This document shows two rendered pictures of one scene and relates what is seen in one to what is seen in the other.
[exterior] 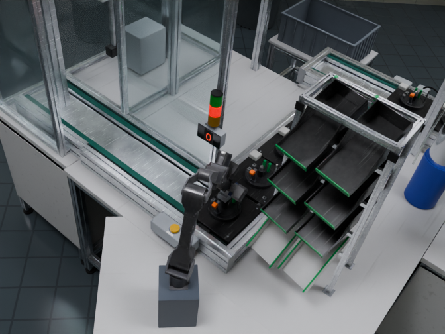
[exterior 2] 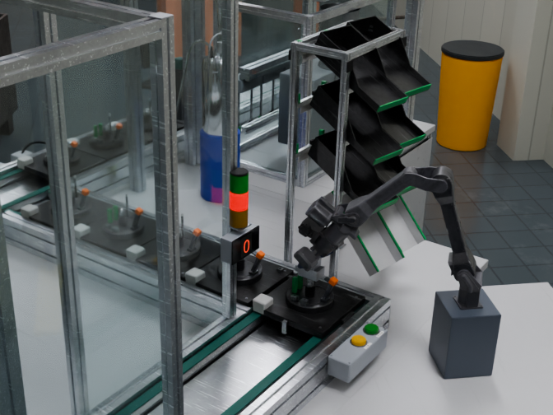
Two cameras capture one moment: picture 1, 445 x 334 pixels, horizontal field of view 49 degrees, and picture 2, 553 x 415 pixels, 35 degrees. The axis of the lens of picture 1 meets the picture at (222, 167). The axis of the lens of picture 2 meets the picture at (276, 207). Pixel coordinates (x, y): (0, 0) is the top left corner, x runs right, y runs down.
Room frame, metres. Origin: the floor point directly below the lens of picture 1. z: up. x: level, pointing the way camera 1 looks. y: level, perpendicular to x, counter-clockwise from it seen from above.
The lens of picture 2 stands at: (1.41, 2.17, 2.34)
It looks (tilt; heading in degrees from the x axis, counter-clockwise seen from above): 26 degrees down; 270
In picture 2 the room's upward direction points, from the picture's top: 2 degrees clockwise
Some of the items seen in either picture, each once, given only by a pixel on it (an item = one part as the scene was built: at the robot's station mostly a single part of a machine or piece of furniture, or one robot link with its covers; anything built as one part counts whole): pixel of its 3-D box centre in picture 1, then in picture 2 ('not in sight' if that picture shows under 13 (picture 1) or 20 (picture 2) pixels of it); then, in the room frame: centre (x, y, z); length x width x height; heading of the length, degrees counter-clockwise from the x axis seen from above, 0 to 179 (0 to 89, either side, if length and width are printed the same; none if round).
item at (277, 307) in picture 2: (224, 210); (309, 303); (1.33, -0.03, 0.96); 0.24 x 0.24 x 0.02; 57
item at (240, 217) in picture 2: (214, 118); (239, 216); (1.53, 0.06, 1.29); 0.05 x 0.05 x 0.05
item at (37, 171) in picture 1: (132, 134); not in sight; (2.30, 0.61, 0.43); 1.39 x 0.63 x 0.86; 147
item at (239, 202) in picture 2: (214, 109); (239, 198); (1.53, 0.06, 1.34); 0.05 x 0.05 x 0.05
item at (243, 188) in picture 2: (216, 99); (239, 181); (1.53, 0.06, 1.39); 0.05 x 0.05 x 0.05
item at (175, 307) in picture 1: (177, 296); (463, 333); (0.90, 0.10, 0.96); 0.14 x 0.14 x 0.20; 10
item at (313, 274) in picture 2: (228, 189); (309, 263); (1.34, -0.04, 1.09); 0.08 x 0.04 x 0.07; 147
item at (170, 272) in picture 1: (179, 266); (470, 274); (0.91, 0.10, 1.15); 0.09 x 0.07 x 0.06; 77
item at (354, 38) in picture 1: (327, 32); not in sight; (3.38, -0.65, 0.73); 0.62 x 0.42 x 0.23; 57
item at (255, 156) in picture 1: (261, 171); (239, 262); (1.54, -0.17, 1.01); 0.24 x 0.24 x 0.13; 57
